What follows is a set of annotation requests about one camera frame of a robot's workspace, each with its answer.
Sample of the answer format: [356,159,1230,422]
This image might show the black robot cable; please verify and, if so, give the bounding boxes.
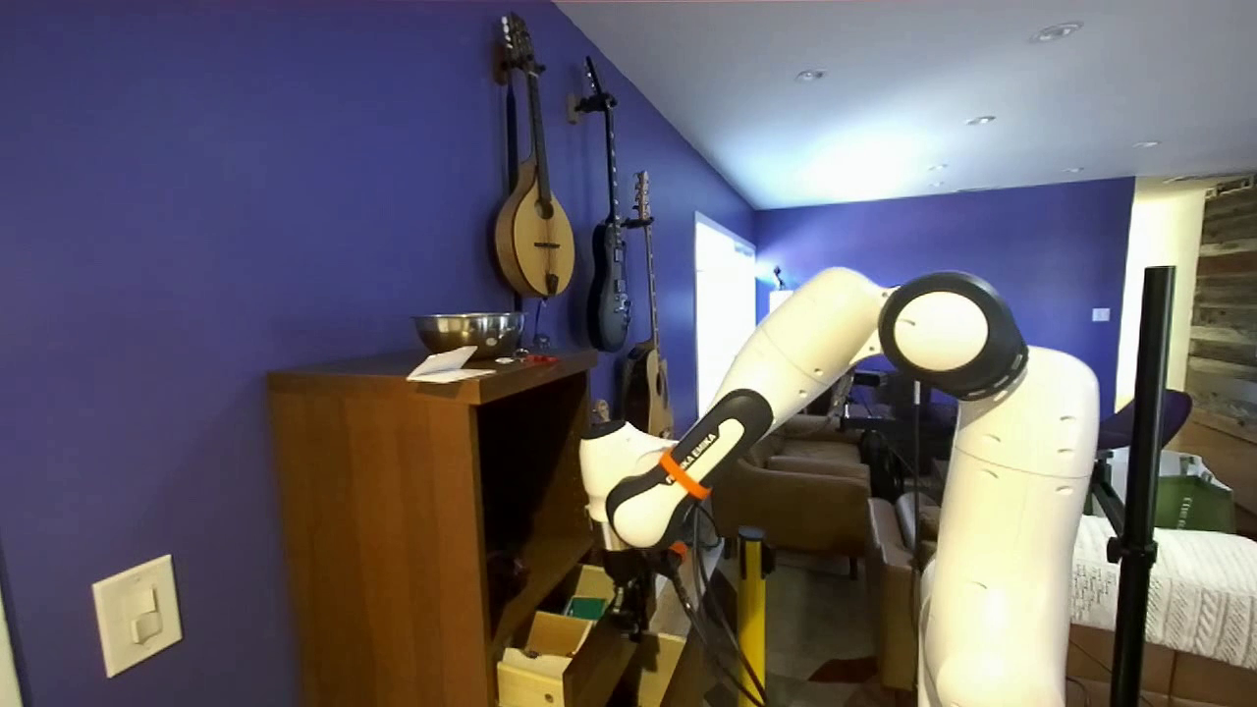
[658,504,779,707]

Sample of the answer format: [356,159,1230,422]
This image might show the brown sofa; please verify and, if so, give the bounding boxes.
[707,426,878,557]

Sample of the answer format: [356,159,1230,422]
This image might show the wooden wall shelving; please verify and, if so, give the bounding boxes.
[1179,174,1257,457]

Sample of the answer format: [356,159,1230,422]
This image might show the cardboard box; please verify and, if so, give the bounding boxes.
[864,490,928,694]

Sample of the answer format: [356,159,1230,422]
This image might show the black tripod pole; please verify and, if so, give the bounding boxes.
[1102,262,1179,707]

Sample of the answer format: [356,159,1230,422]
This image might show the dark wooden cabinet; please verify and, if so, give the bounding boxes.
[268,347,605,707]

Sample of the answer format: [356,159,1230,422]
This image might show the cream wall switch plate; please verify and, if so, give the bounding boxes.
[86,551,186,682]

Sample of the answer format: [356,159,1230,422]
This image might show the steel mixing bowl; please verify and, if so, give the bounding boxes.
[416,306,531,358]

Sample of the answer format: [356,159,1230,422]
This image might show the brown slim string instrument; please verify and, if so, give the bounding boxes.
[615,169,680,445]

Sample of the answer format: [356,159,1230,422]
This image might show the dark electric guitar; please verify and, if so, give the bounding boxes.
[568,54,636,358]

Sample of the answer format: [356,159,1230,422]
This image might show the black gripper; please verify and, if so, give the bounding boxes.
[610,546,669,638]

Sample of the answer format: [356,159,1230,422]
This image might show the orange cable strap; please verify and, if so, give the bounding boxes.
[654,449,713,508]

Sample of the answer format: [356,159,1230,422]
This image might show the white door in daylight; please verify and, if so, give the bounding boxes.
[691,212,762,422]

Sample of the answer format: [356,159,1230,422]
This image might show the yellow post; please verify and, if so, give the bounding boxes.
[730,521,775,707]

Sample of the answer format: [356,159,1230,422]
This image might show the tan mandolin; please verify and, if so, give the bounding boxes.
[487,13,582,301]

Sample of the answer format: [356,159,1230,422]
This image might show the green box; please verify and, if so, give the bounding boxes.
[1151,471,1238,540]

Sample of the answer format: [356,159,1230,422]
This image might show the white bed cover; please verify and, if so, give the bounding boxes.
[1069,508,1257,674]

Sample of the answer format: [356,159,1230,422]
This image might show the white paper sheet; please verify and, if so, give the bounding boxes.
[399,342,501,388]

